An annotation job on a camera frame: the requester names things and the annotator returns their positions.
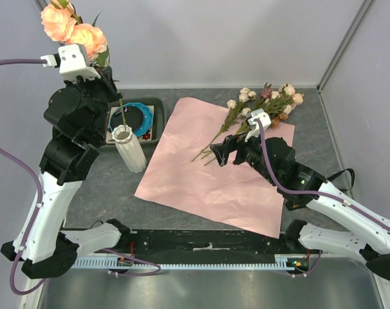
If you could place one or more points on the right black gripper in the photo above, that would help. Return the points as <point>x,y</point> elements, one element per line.
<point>231,143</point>

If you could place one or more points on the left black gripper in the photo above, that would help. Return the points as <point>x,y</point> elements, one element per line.
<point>105,80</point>

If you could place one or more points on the purple pink wrapping paper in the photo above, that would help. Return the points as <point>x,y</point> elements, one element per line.
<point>234,194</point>

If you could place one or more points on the pink artificial flower bunch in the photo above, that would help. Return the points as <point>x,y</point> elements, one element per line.
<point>277,103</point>

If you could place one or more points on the peach peony flower stem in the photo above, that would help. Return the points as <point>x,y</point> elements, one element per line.
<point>76,32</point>

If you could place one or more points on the black printed ribbon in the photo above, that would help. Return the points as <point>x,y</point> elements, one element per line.
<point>345,179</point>

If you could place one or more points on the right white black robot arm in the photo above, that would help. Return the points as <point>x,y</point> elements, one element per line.
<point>367,235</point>

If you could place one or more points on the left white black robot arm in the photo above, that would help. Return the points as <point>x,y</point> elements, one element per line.
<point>47,251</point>

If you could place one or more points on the white ribbed vase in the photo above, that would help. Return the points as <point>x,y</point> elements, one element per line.
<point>129,148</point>

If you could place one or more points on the blue rimmed black bowl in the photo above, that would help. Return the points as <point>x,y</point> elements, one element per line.
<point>138,116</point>

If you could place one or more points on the dark green plastic tray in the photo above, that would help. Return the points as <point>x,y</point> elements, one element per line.
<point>160,118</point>

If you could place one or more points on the beige square board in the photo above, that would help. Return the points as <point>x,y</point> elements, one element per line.
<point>147,138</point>

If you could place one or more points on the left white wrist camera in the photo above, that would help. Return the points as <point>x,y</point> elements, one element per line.
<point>73,62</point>

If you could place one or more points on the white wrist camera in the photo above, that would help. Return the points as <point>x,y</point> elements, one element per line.
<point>73,62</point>
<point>257,121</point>

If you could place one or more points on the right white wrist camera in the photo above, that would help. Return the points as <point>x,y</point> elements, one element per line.
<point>257,121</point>

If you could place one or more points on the light blue slotted cable duct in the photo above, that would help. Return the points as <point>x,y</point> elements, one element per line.
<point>117,263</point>

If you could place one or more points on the right aluminium frame post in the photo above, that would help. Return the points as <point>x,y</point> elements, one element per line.
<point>349,35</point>

